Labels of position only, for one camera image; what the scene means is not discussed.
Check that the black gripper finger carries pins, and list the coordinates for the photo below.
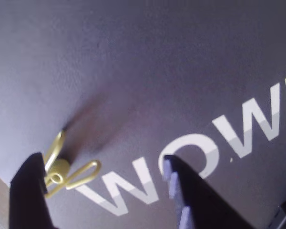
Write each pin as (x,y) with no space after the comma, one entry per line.
(200,205)
(26,202)

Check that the grey WOWROBO mat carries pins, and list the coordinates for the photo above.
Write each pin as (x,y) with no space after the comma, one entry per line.
(157,71)

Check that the yellow-green clothes clip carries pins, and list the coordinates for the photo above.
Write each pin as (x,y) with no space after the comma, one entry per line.
(59,168)

